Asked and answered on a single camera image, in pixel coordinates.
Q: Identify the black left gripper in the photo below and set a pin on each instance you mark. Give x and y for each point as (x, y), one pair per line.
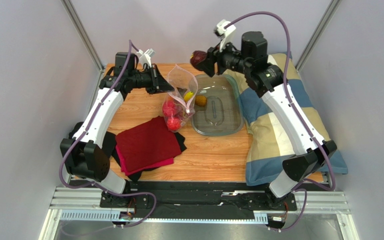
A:
(158, 84)

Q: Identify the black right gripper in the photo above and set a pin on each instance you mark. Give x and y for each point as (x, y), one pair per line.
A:
(216, 57)

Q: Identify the dark red plum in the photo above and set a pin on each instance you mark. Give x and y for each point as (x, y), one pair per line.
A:
(197, 57)

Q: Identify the grey toy fish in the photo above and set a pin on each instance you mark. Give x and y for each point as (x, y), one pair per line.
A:
(182, 91)

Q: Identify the red apple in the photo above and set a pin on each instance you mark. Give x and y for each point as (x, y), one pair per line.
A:
(169, 108)

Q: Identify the clear zip top bag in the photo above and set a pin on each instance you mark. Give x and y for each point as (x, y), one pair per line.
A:
(179, 77)

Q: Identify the brown yellow round fruit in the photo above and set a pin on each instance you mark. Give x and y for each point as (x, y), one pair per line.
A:
(201, 101)

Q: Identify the yellow banana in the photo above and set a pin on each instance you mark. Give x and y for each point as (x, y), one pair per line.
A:
(188, 97)

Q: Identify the red grape bunch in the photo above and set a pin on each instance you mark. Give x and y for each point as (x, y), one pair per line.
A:
(183, 113)

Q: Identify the red strawberry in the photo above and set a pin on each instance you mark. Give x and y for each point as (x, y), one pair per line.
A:
(174, 123)

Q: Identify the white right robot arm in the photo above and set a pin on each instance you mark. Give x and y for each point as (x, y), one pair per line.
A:
(269, 82)

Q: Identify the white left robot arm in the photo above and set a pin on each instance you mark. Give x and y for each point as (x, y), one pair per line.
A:
(87, 150)

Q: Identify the clear plastic food tray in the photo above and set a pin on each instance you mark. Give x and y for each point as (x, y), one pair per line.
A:
(223, 114)

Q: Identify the dark red folded cloth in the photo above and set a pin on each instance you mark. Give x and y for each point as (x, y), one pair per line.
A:
(147, 143)

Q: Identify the plaid pillow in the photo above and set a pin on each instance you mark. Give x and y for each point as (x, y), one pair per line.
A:
(270, 144)

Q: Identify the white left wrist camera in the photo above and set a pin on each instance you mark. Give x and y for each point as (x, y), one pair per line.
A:
(144, 57)

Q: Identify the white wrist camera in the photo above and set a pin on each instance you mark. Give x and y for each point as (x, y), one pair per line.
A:
(225, 31)
(144, 57)

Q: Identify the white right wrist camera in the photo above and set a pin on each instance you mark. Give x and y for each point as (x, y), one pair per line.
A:
(225, 31)

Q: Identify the left aluminium corner post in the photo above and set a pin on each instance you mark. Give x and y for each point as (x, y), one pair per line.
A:
(75, 18)

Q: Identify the aluminium corner post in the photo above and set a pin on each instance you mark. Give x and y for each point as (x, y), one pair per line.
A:
(75, 18)
(316, 35)

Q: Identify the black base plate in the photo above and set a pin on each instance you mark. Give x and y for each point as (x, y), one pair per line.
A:
(199, 200)

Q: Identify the right aluminium corner post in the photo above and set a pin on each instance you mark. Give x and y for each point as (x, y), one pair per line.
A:
(316, 35)

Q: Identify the aluminium frame rail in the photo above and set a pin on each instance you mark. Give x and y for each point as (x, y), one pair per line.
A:
(76, 214)

